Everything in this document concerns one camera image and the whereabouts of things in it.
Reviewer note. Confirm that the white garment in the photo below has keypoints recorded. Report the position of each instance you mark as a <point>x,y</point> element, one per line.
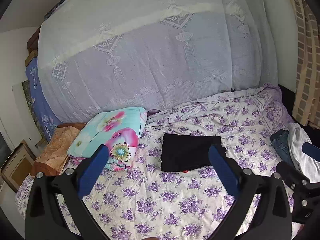
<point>305,164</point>

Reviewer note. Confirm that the orange brown pillow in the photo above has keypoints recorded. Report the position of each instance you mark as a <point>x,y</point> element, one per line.
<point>54,156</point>

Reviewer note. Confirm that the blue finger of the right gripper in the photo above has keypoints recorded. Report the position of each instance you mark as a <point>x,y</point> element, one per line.
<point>311,150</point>

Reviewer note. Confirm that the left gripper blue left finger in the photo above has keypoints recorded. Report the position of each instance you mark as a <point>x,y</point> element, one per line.
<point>90,169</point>

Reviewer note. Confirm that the purple floral bed sheet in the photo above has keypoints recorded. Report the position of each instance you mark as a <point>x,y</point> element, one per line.
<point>144,201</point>

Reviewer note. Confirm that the folded turquoise pink floral quilt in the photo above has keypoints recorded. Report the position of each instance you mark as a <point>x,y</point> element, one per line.
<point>118,130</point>

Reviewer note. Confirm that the wooden framed board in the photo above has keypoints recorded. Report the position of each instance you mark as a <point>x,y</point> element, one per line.
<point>18,165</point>

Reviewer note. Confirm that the black pants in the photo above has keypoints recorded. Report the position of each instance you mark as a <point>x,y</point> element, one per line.
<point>187,152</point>

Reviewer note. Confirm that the blue patterned mattress edge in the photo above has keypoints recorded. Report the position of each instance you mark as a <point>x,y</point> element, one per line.
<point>47,119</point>

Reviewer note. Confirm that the dark blue jeans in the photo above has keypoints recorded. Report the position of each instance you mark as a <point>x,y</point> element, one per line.
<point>280,144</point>

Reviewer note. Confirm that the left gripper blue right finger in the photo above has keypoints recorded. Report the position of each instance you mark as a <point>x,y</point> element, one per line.
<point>226,169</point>

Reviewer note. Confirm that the brown striped curtain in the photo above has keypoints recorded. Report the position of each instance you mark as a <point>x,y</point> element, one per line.
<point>306,106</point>

